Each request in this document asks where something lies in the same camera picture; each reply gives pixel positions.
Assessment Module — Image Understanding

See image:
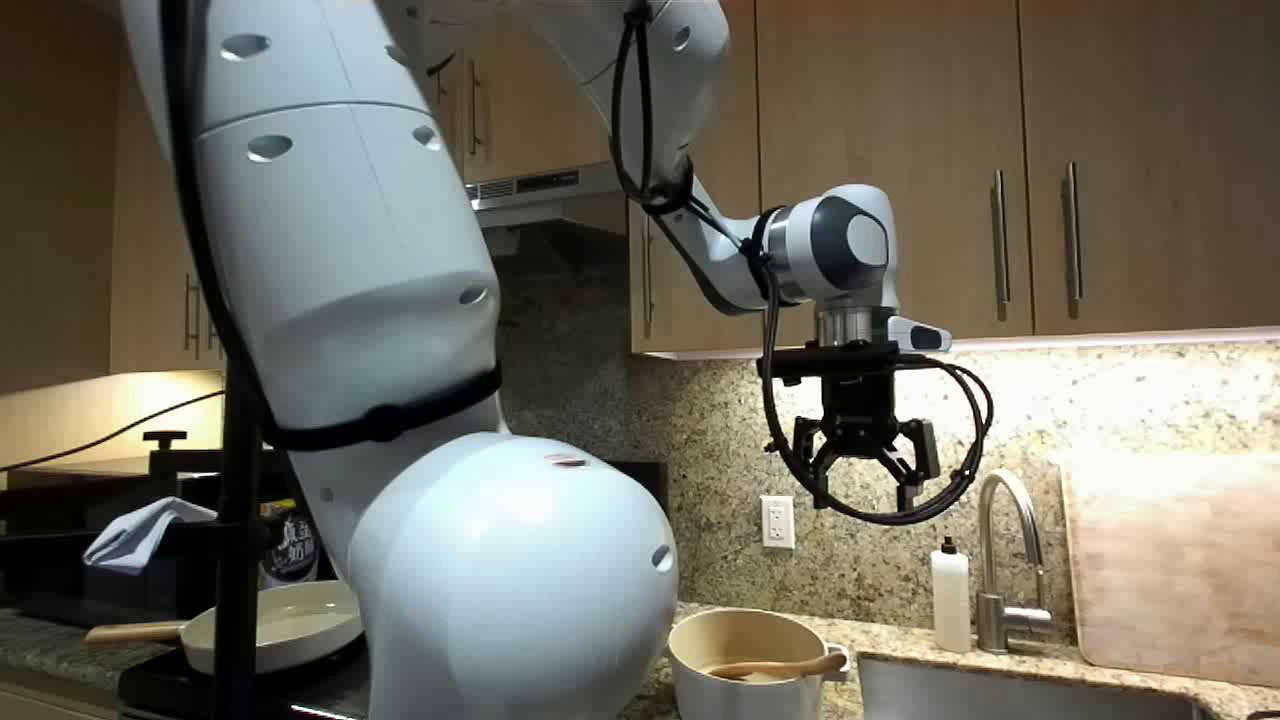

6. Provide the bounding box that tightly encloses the white soap bottle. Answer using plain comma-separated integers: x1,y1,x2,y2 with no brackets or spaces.
927,532,975,657

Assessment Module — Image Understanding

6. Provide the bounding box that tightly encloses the black vertical pole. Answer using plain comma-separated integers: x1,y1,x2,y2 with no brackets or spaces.
211,357,268,720

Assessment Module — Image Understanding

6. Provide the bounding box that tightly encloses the white and blue cloth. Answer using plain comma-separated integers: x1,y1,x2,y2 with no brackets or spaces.
78,492,218,580

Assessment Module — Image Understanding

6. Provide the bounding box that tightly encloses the thin black camera cable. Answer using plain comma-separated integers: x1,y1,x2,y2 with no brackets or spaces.
0,387,233,474

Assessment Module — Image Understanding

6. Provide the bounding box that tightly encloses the cream cooking pot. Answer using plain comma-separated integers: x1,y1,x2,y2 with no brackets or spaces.
663,606,851,720

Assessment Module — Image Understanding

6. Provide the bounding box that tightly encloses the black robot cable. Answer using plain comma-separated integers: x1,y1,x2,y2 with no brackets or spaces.
156,0,999,530

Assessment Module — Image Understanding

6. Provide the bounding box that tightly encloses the stainless steel sink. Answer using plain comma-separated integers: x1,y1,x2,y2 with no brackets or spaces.
851,649,1252,720

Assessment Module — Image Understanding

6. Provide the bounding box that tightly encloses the cream pan with wooden handle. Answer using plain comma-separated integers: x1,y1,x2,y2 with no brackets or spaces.
78,578,368,680

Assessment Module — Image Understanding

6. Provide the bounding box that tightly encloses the stainless steel range hood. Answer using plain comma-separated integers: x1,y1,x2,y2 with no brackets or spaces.
462,163,632,258

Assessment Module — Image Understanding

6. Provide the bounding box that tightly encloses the black rack with clamp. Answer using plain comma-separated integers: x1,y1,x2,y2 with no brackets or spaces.
0,429,336,631

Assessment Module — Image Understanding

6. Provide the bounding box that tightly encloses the black velcro cable strap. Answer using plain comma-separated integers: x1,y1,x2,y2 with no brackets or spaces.
262,370,504,454

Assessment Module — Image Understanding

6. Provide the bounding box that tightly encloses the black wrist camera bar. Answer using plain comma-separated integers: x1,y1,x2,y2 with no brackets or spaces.
762,339,936,387

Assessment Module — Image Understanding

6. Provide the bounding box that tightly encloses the brushed metal cabinet handle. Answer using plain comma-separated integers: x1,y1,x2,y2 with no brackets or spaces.
1057,158,1087,326
987,163,1015,327
181,274,202,357
462,55,493,163

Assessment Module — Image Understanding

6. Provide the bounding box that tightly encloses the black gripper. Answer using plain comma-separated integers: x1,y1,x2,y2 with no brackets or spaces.
787,377,948,521

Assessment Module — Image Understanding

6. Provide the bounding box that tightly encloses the wooden cutting board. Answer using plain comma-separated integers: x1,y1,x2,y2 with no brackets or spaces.
1057,454,1280,692

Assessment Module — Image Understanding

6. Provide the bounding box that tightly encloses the dark printed bag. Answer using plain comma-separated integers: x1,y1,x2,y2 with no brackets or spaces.
255,498,322,589

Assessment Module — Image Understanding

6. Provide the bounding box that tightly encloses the light wood upper cabinet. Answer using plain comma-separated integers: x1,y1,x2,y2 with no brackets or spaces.
102,63,233,377
422,0,632,191
622,0,1280,361

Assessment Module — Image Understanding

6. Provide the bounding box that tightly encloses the white wall outlet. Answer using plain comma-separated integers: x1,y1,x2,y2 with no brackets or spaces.
755,492,801,552

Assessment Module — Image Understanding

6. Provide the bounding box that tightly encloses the brushed metal gooseneck faucet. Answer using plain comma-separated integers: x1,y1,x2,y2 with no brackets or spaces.
970,468,1071,657

